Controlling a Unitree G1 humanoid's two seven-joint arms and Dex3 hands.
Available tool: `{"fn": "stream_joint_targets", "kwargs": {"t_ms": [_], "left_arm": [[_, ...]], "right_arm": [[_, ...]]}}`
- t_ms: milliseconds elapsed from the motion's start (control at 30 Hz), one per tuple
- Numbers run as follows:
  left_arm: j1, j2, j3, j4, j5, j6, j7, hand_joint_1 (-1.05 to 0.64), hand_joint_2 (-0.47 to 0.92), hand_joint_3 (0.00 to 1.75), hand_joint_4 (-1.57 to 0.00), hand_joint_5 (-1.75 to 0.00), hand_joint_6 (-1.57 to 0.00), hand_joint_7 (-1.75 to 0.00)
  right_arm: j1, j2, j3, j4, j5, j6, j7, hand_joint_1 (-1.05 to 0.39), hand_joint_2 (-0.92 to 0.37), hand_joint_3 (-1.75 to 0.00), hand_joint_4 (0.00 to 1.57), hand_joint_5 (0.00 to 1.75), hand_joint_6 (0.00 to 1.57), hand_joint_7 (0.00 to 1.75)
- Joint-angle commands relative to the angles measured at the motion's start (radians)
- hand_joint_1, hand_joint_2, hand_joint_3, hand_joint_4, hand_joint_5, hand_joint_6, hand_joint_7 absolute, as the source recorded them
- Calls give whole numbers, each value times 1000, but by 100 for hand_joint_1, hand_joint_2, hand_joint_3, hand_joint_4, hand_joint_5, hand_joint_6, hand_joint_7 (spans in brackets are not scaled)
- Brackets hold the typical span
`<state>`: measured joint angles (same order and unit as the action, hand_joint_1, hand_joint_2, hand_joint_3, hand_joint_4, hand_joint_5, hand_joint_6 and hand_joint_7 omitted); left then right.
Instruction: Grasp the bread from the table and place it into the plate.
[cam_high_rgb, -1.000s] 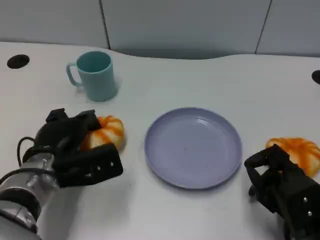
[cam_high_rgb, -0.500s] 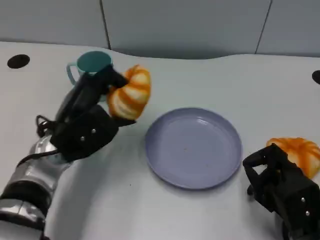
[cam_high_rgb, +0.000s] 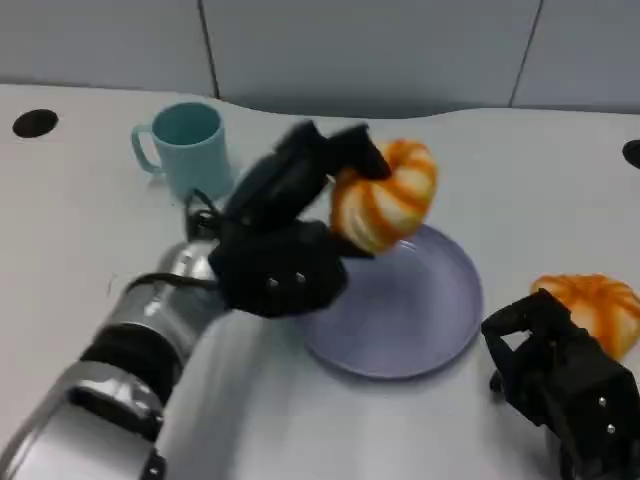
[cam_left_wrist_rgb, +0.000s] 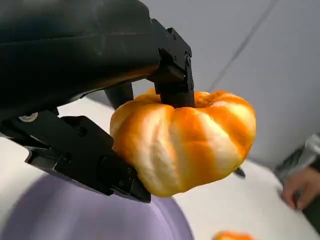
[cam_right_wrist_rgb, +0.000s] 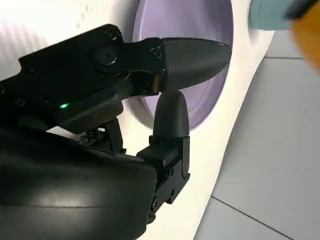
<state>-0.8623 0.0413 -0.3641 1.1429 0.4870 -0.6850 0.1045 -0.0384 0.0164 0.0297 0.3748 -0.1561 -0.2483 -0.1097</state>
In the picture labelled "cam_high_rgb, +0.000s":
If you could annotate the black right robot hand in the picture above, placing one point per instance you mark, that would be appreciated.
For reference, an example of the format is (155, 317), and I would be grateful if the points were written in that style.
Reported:
(565, 380)

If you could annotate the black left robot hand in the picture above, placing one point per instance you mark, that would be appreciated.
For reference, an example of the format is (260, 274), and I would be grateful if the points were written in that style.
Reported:
(280, 270)

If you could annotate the orange and white bread roll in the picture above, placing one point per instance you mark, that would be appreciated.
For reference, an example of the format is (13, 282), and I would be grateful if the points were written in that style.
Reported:
(385, 200)
(600, 305)

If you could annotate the lilac plate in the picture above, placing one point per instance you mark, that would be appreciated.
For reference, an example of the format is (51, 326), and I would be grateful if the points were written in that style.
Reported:
(400, 310)

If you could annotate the pale green mug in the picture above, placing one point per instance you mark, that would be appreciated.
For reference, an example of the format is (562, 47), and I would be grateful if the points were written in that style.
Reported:
(192, 150)

